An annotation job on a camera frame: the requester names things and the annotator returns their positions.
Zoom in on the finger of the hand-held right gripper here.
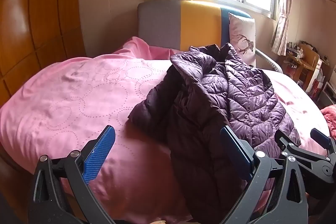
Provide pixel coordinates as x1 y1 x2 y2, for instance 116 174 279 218
310 128 336 159
274 130 328 174

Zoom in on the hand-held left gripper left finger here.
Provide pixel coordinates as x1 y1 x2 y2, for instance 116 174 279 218
29 125 117 224

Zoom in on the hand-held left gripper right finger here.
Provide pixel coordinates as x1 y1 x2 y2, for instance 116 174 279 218
220 126 309 224

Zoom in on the purple quilted puffer jacket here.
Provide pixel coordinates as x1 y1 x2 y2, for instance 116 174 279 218
128 43 301 220

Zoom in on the red pink fluffy cloth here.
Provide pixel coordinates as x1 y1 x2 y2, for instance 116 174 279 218
320 105 336 139

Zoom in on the pink dotted blanket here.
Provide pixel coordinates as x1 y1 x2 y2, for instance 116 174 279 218
0 36 331 223

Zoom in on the white deer print pillow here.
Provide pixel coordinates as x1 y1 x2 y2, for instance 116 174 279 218
228 13 257 68

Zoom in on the grey yellow blue headboard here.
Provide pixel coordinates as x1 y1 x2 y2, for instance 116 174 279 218
137 0 252 52

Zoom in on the wooden wardrobe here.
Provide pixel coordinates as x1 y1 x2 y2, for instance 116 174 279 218
0 0 87 98

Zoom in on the grey bed rail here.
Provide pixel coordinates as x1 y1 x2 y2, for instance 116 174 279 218
255 49 284 73

